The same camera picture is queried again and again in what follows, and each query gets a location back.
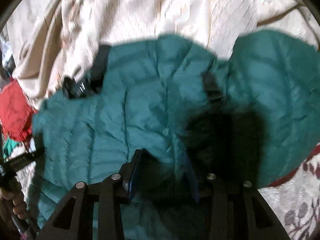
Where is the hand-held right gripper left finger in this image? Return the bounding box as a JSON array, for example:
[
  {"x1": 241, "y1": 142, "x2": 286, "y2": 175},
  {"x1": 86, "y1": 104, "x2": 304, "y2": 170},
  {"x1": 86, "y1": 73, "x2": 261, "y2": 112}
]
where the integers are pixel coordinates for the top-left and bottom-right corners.
[{"x1": 36, "y1": 149, "x2": 144, "y2": 240}]

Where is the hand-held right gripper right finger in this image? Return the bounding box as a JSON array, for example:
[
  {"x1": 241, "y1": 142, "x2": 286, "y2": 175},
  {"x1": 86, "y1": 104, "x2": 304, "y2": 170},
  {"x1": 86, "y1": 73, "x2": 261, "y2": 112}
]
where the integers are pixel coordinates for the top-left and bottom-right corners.
[{"x1": 184, "y1": 156, "x2": 292, "y2": 240}]

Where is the teal puffer jacket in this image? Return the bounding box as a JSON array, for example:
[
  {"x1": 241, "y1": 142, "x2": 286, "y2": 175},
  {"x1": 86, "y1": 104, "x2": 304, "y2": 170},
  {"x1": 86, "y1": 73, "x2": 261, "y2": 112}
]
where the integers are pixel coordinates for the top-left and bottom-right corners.
[{"x1": 31, "y1": 30, "x2": 320, "y2": 240}]

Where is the person's left hand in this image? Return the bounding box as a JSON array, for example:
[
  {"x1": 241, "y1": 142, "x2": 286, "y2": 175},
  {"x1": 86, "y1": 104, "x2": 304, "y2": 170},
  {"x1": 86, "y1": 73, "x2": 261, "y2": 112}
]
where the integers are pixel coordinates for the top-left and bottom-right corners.
[{"x1": 2, "y1": 189, "x2": 29, "y2": 220}]

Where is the teal white patterned cloth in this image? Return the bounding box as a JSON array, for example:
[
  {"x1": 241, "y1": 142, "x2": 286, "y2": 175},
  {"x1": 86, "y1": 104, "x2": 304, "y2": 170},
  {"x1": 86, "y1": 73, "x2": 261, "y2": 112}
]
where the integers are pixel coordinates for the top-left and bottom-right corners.
[{"x1": 2, "y1": 137, "x2": 23, "y2": 158}]

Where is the red fringed cloth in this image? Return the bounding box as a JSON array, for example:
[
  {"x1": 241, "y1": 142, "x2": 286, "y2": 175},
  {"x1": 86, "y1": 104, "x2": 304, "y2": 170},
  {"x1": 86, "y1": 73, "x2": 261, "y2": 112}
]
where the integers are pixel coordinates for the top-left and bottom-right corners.
[{"x1": 0, "y1": 79, "x2": 38, "y2": 142}]

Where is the small black striped object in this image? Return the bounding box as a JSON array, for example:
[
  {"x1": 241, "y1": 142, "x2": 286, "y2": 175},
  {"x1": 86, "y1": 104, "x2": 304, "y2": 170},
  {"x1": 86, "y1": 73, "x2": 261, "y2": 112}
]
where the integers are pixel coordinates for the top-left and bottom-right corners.
[{"x1": 62, "y1": 76, "x2": 92, "y2": 99}]

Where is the red white floral blanket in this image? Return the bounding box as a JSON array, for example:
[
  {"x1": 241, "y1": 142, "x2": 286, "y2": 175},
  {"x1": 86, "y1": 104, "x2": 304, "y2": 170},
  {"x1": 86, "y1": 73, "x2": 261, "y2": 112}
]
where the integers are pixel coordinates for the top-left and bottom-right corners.
[{"x1": 257, "y1": 142, "x2": 320, "y2": 240}]

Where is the beige embossed bedspread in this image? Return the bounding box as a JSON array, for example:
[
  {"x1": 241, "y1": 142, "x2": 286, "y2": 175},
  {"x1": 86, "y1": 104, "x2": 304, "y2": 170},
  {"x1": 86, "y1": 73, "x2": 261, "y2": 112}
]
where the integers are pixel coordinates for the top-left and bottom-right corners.
[{"x1": 5, "y1": 0, "x2": 318, "y2": 100}]

